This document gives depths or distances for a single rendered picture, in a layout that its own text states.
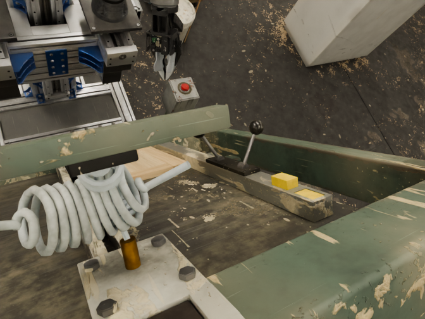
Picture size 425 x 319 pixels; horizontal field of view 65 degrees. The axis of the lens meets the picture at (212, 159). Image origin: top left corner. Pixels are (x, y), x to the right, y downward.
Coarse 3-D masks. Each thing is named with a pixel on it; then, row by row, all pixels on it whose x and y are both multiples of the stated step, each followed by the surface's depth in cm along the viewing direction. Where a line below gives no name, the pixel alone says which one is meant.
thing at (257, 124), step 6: (258, 120) 81; (252, 126) 81; (258, 126) 81; (252, 132) 82; (258, 132) 81; (252, 138) 82; (252, 144) 82; (246, 156) 82; (240, 162) 83; (246, 162) 82
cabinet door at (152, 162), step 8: (144, 152) 130; (152, 152) 128; (160, 152) 126; (144, 160) 118; (152, 160) 117; (160, 160) 114; (168, 160) 112; (176, 160) 111; (184, 160) 109; (128, 168) 110; (136, 168) 109; (144, 168) 107; (152, 168) 105; (160, 168) 103; (168, 168) 104; (136, 176) 99; (144, 176) 100; (152, 176) 101
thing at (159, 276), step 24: (72, 168) 23; (96, 168) 24; (120, 168) 28; (120, 192) 32; (120, 216) 32; (96, 240) 49; (120, 240) 33; (144, 240) 39; (168, 240) 38; (96, 264) 34; (120, 264) 35; (144, 264) 34; (168, 264) 33; (96, 288) 31; (120, 288) 31; (144, 288) 30; (168, 288) 30; (192, 288) 29; (96, 312) 28; (120, 312) 27; (144, 312) 27; (216, 312) 26
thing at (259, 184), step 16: (160, 144) 130; (176, 144) 126; (192, 160) 104; (224, 176) 87; (240, 176) 80; (256, 176) 77; (256, 192) 75; (272, 192) 70; (288, 192) 65; (320, 192) 63; (288, 208) 66; (304, 208) 62; (320, 208) 60
